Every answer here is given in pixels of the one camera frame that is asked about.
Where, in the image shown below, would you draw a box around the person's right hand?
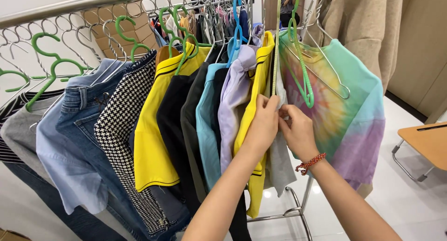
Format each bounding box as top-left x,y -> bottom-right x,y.
278,104 -> 320,163

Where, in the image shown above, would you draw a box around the person's left hand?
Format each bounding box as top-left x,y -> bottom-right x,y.
242,94 -> 281,158

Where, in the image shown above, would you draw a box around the grey garment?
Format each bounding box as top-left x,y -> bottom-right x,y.
264,68 -> 297,197

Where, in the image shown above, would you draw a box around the yellow shirt with black trim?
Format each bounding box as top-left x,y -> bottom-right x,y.
134,42 -> 212,193
233,31 -> 276,219

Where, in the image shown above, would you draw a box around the lavender shirt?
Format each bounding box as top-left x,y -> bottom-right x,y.
217,45 -> 261,175

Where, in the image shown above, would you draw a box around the green plastic hanger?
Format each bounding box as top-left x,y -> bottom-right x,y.
279,0 -> 315,109
159,7 -> 182,58
173,4 -> 212,75
115,16 -> 151,63
25,32 -> 93,112
0,69 -> 30,93

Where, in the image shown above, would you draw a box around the tie-dye t-shirt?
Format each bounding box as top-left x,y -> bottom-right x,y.
278,31 -> 386,191

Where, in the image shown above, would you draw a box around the teal shirt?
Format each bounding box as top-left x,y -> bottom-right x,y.
196,45 -> 241,193

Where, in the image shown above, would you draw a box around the blue plastic hanger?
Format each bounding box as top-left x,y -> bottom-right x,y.
226,0 -> 249,68

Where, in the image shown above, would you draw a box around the dark olive garment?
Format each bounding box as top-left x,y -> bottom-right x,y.
180,61 -> 210,203

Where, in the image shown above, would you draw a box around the background rack of clothes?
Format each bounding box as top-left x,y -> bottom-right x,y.
150,0 -> 266,48

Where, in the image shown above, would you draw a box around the beige hooded coat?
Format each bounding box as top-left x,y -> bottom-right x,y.
304,0 -> 409,200

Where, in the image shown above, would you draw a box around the wooden folding table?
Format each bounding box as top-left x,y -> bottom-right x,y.
391,122 -> 447,183

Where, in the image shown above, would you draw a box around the stack of cardboard boxes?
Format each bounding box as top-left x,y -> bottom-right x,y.
67,0 -> 159,60

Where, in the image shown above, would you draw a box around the light wooden cabinet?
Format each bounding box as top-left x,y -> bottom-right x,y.
386,0 -> 447,124

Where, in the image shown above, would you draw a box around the black-white houndstooth garment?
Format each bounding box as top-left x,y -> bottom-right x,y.
94,51 -> 175,234

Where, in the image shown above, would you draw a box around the blue denim jeans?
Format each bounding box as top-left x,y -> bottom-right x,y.
56,84 -> 191,241

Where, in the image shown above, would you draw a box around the light blue shirt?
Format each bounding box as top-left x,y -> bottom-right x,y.
35,58 -> 130,215

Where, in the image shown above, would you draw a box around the steel clothes rack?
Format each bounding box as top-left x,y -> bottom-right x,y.
0,0 -> 315,241

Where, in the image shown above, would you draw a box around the dark blue jeans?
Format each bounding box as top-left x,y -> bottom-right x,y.
2,161 -> 128,241

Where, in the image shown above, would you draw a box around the grey t-shirt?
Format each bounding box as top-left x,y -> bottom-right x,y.
0,94 -> 63,186

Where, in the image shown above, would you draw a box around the black-white striped garment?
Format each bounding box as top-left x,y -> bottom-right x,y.
0,89 -> 65,163

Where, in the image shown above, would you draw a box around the brown cardboard box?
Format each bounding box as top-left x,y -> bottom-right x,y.
0,228 -> 32,241

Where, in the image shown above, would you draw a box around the red braided bracelet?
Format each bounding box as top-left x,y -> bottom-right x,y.
295,153 -> 327,176

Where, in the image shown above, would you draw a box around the single steel wire hanger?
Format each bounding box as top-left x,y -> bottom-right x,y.
279,0 -> 351,100

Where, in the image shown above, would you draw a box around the row of metal wire hangers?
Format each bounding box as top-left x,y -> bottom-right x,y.
0,0 -> 266,95

